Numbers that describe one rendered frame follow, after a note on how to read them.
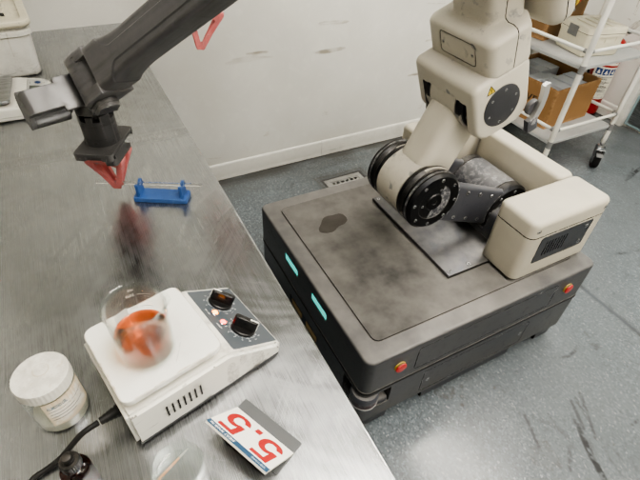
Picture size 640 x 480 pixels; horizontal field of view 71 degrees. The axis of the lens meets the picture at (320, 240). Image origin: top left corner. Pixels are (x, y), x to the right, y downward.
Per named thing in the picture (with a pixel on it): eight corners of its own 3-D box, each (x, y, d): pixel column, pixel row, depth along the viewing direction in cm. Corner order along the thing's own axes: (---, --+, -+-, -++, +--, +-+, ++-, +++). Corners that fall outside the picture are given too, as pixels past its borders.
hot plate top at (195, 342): (176, 289, 59) (174, 284, 59) (225, 349, 53) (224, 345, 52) (82, 336, 53) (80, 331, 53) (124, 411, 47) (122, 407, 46)
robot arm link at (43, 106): (123, 102, 67) (95, 44, 65) (40, 126, 61) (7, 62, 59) (110, 124, 77) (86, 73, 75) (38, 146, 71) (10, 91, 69)
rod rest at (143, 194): (190, 193, 88) (188, 178, 85) (187, 205, 85) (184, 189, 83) (139, 191, 88) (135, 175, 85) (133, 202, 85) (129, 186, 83)
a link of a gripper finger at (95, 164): (94, 194, 83) (78, 150, 76) (109, 172, 88) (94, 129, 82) (131, 196, 83) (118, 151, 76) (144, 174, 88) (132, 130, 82)
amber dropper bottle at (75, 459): (103, 490, 48) (82, 464, 44) (72, 503, 47) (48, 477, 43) (100, 464, 50) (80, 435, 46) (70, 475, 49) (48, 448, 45)
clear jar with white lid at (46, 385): (25, 420, 54) (-6, 385, 48) (66, 379, 58) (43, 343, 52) (62, 443, 52) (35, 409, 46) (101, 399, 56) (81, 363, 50)
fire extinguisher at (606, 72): (581, 106, 299) (620, 21, 264) (599, 115, 290) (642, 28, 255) (565, 110, 294) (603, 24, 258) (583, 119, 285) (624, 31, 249)
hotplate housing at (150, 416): (230, 297, 69) (224, 260, 63) (281, 355, 62) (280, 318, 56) (80, 380, 58) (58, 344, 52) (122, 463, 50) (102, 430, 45)
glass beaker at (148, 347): (116, 381, 49) (93, 333, 43) (122, 332, 53) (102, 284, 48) (184, 370, 50) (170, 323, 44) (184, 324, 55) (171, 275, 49)
